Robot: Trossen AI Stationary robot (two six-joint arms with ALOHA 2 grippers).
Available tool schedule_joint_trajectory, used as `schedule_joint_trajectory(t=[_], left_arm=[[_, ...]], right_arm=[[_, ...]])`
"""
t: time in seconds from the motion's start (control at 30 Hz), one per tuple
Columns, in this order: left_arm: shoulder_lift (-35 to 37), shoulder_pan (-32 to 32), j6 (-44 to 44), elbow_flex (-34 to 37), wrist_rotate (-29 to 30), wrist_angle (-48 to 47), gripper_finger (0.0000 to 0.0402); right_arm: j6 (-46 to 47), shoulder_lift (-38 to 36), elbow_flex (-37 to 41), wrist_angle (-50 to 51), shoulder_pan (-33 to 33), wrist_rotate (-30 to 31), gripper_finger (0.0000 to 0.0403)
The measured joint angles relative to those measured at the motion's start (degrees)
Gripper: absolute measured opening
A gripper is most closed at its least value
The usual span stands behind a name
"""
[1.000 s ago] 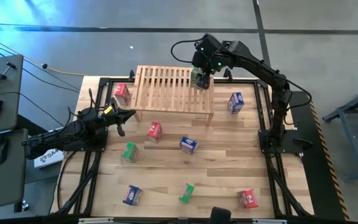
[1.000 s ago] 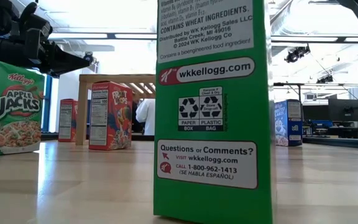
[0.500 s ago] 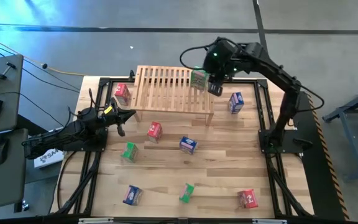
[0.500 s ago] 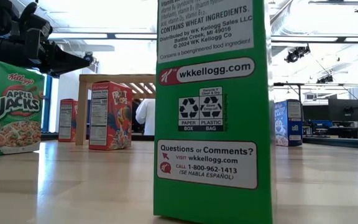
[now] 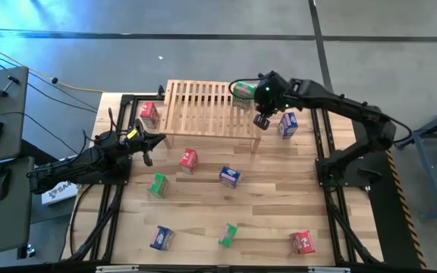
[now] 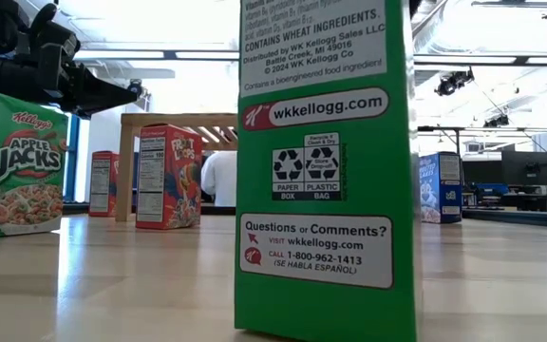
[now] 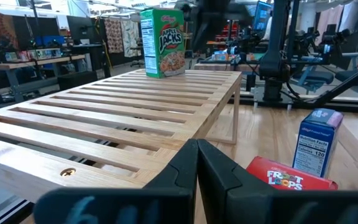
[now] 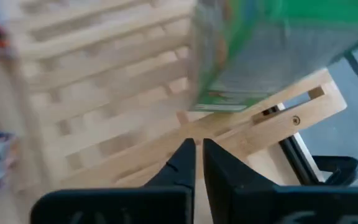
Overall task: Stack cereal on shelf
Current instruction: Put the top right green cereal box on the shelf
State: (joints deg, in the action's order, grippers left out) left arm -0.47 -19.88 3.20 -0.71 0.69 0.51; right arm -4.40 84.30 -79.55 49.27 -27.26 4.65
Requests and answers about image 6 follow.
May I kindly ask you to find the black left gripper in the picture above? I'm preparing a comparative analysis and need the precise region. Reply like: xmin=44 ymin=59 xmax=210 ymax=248
xmin=26 ymin=3 xmax=140 ymax=120

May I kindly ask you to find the red Froot Loops cereal box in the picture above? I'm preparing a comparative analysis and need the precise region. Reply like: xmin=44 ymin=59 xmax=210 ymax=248
xmin=135 ymin=123 xmax=204 ymax=231
xmin=87 ymin=150 xmax=121 ymax=219

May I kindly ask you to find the green Apple Jacks cereal box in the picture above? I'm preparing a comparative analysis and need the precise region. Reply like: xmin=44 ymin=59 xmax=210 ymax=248
xmin=234 ymin=0 xmax=421 ymax=342
xmin=0 ymin=91 xmax=69 ymax=238

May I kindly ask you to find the blue Frosted Flakes cereal box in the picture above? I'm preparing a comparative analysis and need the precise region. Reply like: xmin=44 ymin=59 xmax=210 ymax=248
xmin=418 ymin=151 xmax=463 ymax=225

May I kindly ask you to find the light wooden slatted shelf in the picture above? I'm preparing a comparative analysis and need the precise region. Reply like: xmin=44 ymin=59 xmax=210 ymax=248
xmin=114 ymin=112 xmax=239 ymax=223

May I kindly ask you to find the black ceiling spotlight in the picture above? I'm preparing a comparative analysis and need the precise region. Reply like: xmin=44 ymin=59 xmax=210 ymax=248
xmin=125 ymin=78 xmax=144 ymax=99
xmin=483 ymin=113 xmax=511 ymax=129
xmin=433 ymin=67 xmax=476 ymax=98

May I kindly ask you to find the person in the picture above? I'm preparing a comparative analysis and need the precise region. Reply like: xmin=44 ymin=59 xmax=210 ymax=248
xmin=200 ymin=150 xmax=238 ymax=208

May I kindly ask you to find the black computer monitor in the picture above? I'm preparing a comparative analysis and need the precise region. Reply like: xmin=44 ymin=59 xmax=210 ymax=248
xmin=462 ymin=160 xmax=503 ymax=186
xmin=500 ymin=150 xmax=547 ymax=187

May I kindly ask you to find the overhead light bar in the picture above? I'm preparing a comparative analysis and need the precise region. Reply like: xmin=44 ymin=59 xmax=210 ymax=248
xmin=72 ymin=47 xmax=547 ymax=67

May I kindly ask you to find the black office desk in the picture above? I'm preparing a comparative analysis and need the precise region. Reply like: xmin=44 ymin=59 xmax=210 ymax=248
xmin=462 ymin=182 xmax=547 ymax=214

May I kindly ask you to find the black pipe rail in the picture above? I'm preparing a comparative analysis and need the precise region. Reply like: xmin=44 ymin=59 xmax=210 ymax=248
xmin=417 ymin=124 xmax=547 ymax=156

